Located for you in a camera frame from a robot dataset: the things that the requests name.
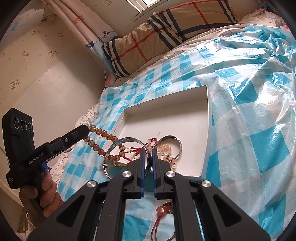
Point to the person's left hand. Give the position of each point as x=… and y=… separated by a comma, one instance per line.
x=53, y=194

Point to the blue checkered plastic sheet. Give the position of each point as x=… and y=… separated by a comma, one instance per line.
x=242, y=115

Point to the white shallow cardboard box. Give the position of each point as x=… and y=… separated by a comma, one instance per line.
x=175, y=111

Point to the dark patterned bangle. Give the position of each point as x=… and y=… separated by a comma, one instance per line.
x=124, y=139

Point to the white paper sheet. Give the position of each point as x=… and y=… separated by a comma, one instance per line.
x=27, y=18

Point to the silver bangle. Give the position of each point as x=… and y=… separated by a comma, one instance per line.
x=172, y=137

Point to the plaid pillow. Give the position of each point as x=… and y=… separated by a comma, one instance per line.
x=196, y=18
x=138, y=48

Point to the window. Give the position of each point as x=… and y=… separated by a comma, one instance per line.
x=143, y=3

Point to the patterned curtain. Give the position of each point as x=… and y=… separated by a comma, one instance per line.
x=81, y=23

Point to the pink cloth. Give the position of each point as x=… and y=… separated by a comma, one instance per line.
x=266, y=14

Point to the white wooden board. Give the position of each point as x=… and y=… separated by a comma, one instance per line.
x=57, y=81

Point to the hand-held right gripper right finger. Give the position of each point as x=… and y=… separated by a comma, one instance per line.
x=156, y=166

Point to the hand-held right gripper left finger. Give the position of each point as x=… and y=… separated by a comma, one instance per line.
x=142, y=162

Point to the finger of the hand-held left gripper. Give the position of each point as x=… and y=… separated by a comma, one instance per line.
x=69, y=147
x=77, y=132

